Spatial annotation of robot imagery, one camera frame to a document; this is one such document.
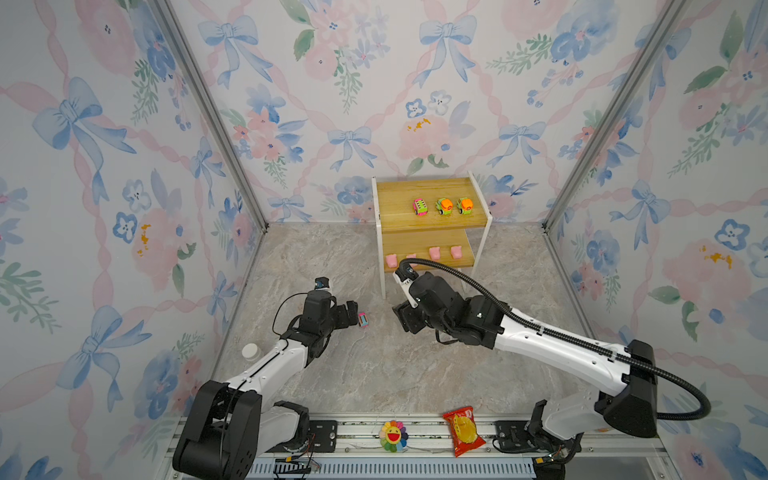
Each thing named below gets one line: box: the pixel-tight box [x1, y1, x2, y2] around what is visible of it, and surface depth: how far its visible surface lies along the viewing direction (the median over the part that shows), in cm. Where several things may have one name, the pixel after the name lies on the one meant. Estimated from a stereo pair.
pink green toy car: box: [412, 198, 429, 216], surface depth 77 cm
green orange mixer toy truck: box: [436, 198, 453, 215], surface depth 78 cm
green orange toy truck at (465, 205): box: [456, 197, 473, 215], surface depth 78 cm
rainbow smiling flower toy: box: [379, 420, 409, 453], surface depth 75 cm
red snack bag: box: [442, 406, 486, 458], surface depth 75 cm
